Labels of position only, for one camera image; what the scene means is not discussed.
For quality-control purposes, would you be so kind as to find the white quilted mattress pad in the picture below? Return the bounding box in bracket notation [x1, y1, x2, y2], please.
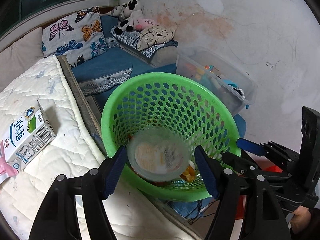
[1, 56, 198, 239]

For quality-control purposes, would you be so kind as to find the green plastic mesh basket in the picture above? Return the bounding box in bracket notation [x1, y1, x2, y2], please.
[100, 71, 241, 202]

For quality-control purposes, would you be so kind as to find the black white cow plush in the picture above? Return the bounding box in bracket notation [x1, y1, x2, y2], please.
[107, 0, 143, 35]

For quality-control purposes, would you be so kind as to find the pink snack package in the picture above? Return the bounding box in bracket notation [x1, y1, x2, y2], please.
[0, 140, 18, 184]

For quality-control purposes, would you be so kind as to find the clear plastic storage bin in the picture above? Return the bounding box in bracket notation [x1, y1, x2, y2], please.
[176, 47, 257, 116]

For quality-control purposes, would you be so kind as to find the blue patterned folded blanket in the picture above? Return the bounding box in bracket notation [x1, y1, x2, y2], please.
[110, 27, 178, 58]

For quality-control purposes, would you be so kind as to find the small clear pudding cup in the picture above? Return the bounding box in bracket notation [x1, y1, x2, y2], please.
[126, 126, 191, 182]

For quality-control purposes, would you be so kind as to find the pink plush toy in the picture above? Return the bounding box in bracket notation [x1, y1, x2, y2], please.
[135, 18, 158, 31]

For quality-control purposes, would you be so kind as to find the plain beige pillow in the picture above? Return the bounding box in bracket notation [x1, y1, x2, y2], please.
[0, 27, 44, 91]

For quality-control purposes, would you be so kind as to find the white blue milk carton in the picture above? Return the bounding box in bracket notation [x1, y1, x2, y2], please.
[2, 101, 56, 172]

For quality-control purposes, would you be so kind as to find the person's right hand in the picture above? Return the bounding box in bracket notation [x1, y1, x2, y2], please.
[290, 206, 311, 233]

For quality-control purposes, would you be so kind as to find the crumpled beige spotted cloth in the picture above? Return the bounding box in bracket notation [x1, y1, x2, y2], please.
[136, 25, 176, 51]

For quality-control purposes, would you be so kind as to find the butterfly print pillow right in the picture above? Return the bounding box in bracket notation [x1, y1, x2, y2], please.
[42, 6, 108, 68]

